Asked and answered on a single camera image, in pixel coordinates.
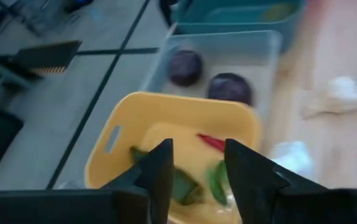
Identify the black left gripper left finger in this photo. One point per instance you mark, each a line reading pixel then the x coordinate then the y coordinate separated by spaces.
pixel 153 186

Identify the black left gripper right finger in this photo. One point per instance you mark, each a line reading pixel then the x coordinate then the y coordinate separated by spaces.
pixel 253 180

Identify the large dark green pepper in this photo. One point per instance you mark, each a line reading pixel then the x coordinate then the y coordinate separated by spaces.
pixel 184 188

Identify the green jalapeno pepper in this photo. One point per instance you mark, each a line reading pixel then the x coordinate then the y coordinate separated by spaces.
pixel 217 183

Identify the white garlic bulb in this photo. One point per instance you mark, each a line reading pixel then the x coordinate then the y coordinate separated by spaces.
pixel 346 93
pixel 293 155

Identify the red chili pepper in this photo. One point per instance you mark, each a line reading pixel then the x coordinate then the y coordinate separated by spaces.
pixel 211 141

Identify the yellow plastic bin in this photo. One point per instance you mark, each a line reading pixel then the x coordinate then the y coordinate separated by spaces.
pixel 178 109

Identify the frosted translucent plastic bin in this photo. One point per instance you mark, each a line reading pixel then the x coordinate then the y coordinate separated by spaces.
pixel 228 43

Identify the teal plastic bin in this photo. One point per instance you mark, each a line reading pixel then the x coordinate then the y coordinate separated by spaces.
pixel 228 28

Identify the black striped floor mat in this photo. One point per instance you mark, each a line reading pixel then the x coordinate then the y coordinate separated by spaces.
pixel 46 57

